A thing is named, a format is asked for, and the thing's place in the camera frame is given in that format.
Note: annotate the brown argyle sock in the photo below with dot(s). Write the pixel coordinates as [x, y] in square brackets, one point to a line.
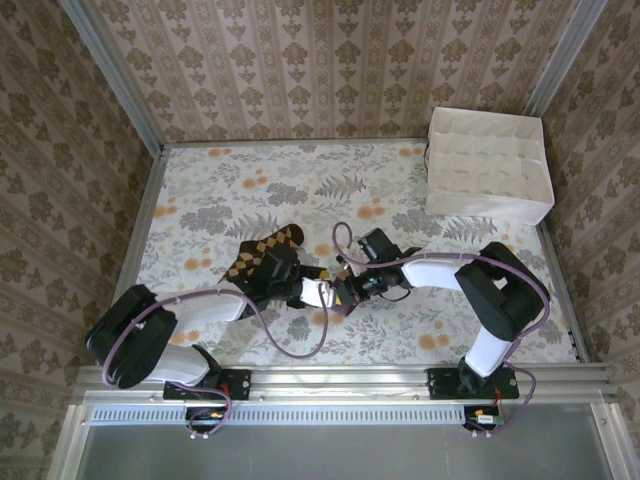
[272, 240]

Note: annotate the purple sock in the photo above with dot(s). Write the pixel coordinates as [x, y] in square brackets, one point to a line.
[339, 309]

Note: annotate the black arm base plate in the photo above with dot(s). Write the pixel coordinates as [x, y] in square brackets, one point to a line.
[440, 382]
[240, 382]

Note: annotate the grey metal panel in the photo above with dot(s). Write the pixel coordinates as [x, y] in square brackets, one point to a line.
[350, 455]

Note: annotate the white fabric organizer box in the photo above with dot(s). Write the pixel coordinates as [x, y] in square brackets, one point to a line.
[490, 210]

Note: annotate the aluminium table end rail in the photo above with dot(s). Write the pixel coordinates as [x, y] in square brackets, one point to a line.
[300, 143]

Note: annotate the aluminium table side rail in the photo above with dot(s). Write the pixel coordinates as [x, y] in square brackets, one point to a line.
[567, 300]
[134, 250]

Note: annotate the aluminium mounting beam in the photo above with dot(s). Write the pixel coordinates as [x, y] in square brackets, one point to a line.
[340, 382]

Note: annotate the small black controller board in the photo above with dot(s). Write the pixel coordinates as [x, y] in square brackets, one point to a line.
[205, 419]
[482, 419]

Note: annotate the aluminium frame post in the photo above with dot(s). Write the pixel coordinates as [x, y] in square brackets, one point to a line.
[67, 450]
[120, 75]
[565, 50]
[612, 445]

